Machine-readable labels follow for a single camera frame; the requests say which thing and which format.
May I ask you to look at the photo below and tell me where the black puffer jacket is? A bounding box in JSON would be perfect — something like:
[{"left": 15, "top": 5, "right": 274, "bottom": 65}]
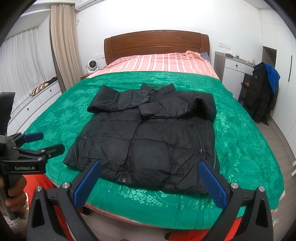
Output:
[{"left": 64, "top": 84, "right": 219, "bottom": 194}]

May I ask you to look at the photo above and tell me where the person's left hand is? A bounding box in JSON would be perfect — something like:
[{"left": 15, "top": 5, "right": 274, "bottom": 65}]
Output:
[{"left": 5, "top": 176, "right": 27, "bottom": 212}]

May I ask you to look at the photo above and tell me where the white drawer cabinet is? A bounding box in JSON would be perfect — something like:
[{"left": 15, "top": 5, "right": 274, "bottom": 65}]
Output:
[{"left": 8, "top": 80, "right": 62, "bottom": 136}]

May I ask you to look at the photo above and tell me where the red orange sweater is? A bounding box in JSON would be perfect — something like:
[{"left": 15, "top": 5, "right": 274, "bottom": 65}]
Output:
[{"left": 23, "top": 173, "right": 243, "bottom": 241}]

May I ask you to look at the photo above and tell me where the striped cushion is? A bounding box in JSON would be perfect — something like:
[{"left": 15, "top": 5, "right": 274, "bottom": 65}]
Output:
[{"left": 30, "top": 82, "right": 49, "bottom": 96}]

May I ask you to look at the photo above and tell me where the green floral bedspread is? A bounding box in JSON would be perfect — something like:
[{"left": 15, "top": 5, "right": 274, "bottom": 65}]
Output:
[{"left": 25, "top": 71, "right": 284, "bottom": 230}]

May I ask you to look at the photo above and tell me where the white sheer curtain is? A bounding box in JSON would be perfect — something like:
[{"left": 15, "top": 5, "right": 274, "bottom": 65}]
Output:
[{"left": 0, "top": 28, "right": 46, "bottom": 109}]

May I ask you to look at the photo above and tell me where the wooden nightstand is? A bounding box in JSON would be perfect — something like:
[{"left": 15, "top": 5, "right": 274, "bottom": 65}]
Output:
[{"left": 80, "top": 73, "right": 92, "bottom": 80}]

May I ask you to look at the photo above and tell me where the black coat on chair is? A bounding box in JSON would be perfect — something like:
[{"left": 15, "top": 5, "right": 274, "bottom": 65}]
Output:
[{"left": 243, "top": 64, "right": 279, "bottom": 125}]

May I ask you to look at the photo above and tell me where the wooden headboard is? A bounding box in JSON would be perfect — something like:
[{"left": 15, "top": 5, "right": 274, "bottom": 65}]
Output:
[{"left": 104, "top": 30, "right": 210, "bottom": 65}]

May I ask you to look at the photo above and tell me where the beige curtain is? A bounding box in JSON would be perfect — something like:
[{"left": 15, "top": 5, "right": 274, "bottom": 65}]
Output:
[{"left": 50, "top": 4, "right": 83, "bottom": 89}]

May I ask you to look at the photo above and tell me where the blue garment on chair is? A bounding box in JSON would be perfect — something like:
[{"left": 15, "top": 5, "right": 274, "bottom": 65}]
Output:
[{"left": 253, "top": 62, "right": 280, "bottom": 94}]

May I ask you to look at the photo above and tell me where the white desk with drawer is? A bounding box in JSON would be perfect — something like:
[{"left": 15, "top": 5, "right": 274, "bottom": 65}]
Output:
[{"left": 214, "top": 51, "right": 253, "bottom": 100}]

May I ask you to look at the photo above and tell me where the white air conditioner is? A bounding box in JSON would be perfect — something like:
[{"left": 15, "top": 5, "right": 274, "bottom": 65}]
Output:
[{"left": 75, "top": 0, "right": 104, "bottom": 11}]

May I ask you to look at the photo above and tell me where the pink striped bed sheet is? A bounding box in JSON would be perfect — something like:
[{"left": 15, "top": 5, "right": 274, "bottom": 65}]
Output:
[{"left": 88, "top": 50, "right": 218, "bottom": 79}]

